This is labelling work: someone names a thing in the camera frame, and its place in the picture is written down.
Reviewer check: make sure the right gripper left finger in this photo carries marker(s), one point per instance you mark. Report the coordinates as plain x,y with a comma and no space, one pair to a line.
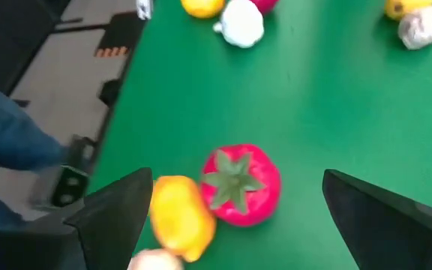
114,217

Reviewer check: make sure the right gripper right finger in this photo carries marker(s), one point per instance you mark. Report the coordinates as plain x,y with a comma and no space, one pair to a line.
381,225

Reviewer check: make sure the white garlic bulb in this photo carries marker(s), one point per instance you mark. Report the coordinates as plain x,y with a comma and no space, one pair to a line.
156,262
240,24
420,28

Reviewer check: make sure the yellow lemon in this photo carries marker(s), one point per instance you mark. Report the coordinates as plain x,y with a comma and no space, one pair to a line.
203,7
407,5

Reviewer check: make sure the yellow bell pepper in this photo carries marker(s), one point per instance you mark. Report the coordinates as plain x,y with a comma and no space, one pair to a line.
180,217

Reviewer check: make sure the black table foot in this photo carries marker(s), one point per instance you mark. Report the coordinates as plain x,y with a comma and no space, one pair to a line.
110,93

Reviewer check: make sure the red tomato green stem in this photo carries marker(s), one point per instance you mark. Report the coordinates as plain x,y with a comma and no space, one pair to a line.
264,180

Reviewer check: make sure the black table frame bracket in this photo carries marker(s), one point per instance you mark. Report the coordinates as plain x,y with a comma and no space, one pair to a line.
69,185

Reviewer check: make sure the small white bracket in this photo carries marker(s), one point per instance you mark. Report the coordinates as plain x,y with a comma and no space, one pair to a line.
144,9

